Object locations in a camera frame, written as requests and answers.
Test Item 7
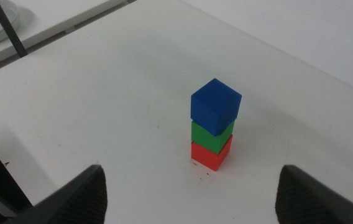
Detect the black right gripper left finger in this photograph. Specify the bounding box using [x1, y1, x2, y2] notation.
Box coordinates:
[4, 164, 108, 224]

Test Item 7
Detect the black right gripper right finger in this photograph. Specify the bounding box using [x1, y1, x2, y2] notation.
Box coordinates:
[274, 164, 353, 224]

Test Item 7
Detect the red cube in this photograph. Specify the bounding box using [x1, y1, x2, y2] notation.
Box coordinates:
[190, 134, 234, 172]

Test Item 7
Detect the green cube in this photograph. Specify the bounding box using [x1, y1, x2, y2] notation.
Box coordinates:
[190, 119, 236, 156]

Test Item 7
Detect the blue cube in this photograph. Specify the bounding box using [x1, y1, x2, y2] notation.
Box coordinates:
[190, 77, 243, 138]

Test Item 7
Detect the white side table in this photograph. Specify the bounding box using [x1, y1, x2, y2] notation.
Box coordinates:
[0, 0, 134, 80]

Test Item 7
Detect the black camera cable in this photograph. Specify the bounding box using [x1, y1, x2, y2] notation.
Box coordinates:
[0, 0, 29, 58]

